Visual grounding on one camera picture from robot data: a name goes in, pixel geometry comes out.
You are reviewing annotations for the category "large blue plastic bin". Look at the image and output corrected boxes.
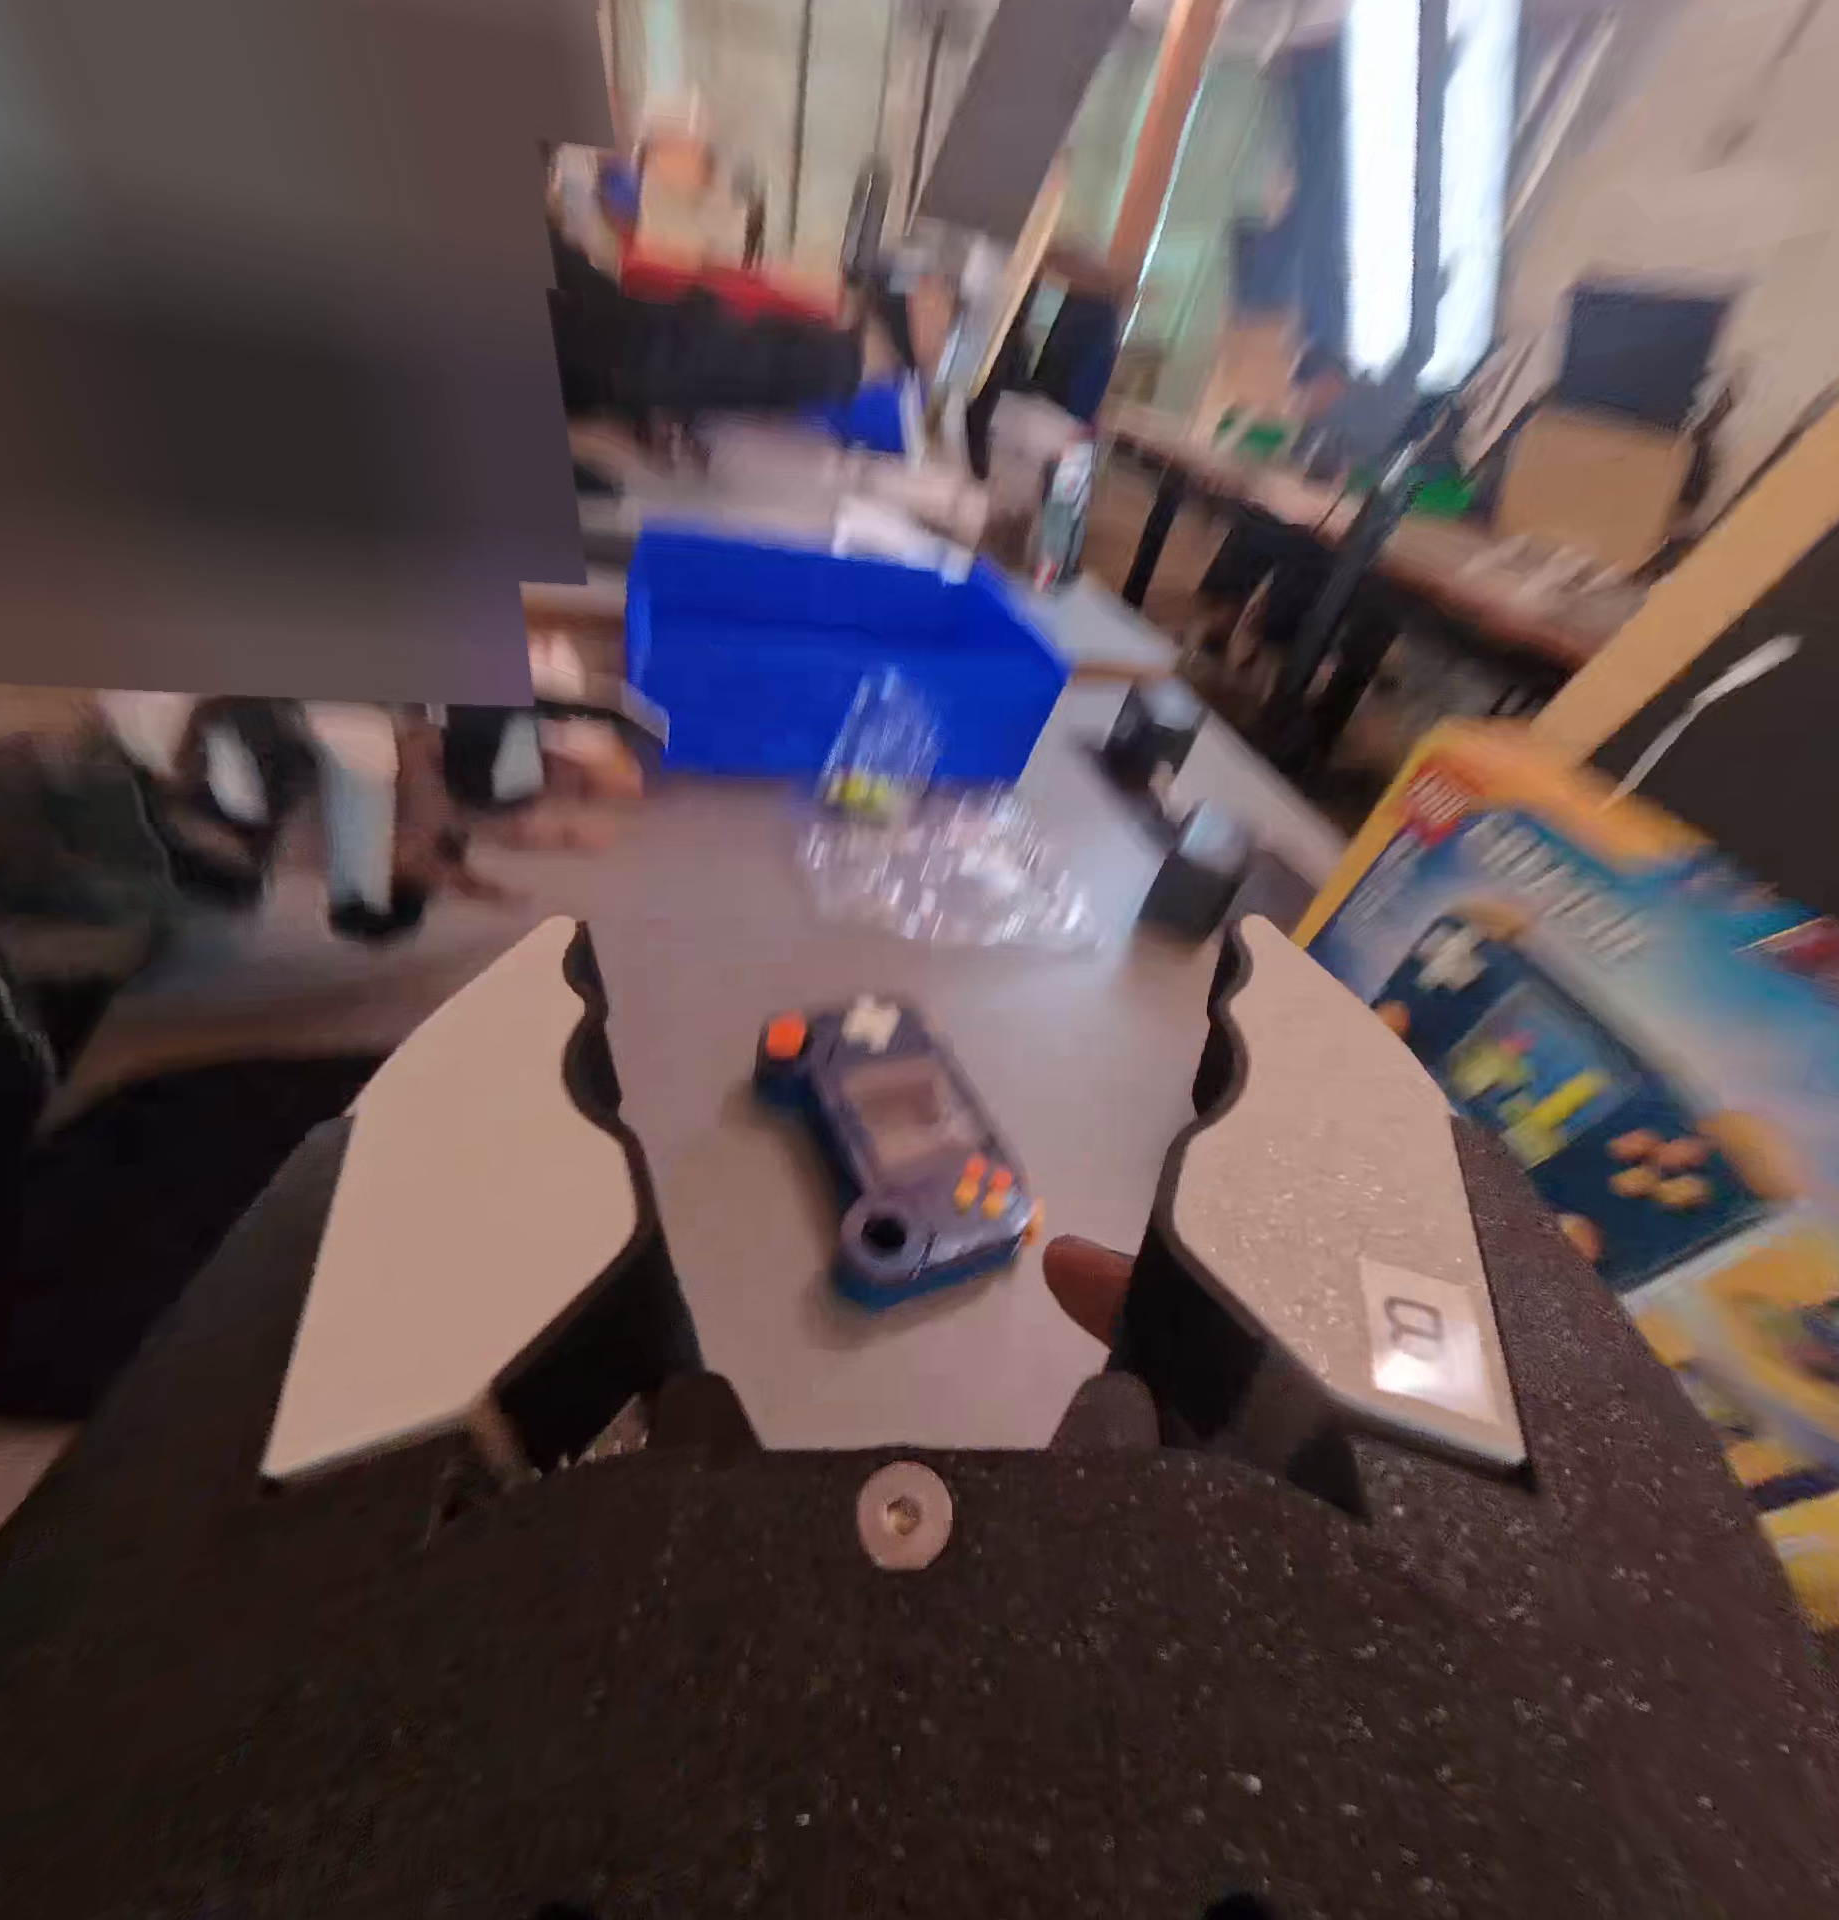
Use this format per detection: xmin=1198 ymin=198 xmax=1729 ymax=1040
xmin=624 ymin=513 xmax=1073 ymax=785

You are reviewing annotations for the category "black quilted pad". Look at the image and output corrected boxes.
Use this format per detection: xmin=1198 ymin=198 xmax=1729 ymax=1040
xmin=0 ymin=1049 xmax=391 ymax=1420

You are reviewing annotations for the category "black wood-framed partition panel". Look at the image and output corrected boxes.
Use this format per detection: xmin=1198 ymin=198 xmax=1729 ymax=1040
xmin=1534 ymin=375 xmax=1839 ymax=843

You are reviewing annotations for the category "clear plastic bag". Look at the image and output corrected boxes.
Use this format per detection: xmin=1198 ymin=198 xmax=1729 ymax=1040
xmin=795 ymin=666 xmax=1118 ymax=958

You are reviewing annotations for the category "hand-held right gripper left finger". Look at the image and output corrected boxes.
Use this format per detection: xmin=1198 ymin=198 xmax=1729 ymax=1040
xmin=259 ymin=915 xmax=706 ymax=1484

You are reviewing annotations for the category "black metal pole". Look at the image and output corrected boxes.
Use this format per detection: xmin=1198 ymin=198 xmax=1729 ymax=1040
xmin=1280 ymin=396 xmax=1469 ymax=721

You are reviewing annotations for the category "wooden workbench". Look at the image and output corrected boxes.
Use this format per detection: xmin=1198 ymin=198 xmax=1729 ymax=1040
xmin=1100 ymin=402 xmax=1657 ymax=708

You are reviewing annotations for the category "dark blue brick game console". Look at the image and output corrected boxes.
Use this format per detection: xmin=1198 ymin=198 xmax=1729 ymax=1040
xmin=750 ymin=989 xmax=1046 ymax=1314

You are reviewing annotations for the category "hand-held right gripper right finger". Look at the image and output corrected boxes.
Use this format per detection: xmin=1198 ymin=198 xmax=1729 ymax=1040
xmin=1110 ymin=915 xmax=1530 ymax=1517

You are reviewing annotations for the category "blue yellow toy set box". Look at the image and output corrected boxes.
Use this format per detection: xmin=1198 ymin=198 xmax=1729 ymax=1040
xmin=1294 ymin=720 xmax=1839 ymax=1636

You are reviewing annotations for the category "person's right hand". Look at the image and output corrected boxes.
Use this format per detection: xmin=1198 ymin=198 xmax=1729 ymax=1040
xmin=1041 ymin=1236 xmax=1141 ymax=1346

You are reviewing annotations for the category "dark grey small box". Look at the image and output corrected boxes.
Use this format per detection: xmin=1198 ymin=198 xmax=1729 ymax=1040
xmin=1141 ymin=798 xmax=1257 ymax=942
xmin=1103 ymin=680 xmax=1208 ymax=793

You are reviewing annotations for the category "white cable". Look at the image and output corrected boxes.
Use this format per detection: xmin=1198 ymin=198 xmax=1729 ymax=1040
xmin=1680 ymin=635 xmax=1810 ymax=725

